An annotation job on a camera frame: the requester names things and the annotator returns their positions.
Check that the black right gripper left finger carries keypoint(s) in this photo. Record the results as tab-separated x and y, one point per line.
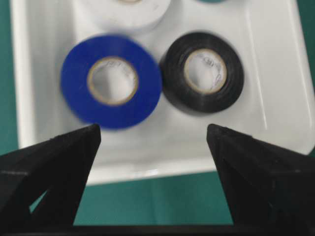
42	185

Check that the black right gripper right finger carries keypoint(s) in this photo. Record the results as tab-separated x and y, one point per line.
266	186

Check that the blue tape roll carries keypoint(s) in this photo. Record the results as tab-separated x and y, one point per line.
79	67

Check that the black tape roll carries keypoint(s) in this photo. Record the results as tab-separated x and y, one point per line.
202	73

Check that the white tape roll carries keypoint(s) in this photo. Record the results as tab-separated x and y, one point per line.
126	15

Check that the teal tape roll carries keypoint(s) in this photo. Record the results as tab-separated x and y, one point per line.
212	1

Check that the green table cloth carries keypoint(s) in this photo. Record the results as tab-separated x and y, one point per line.
185	199

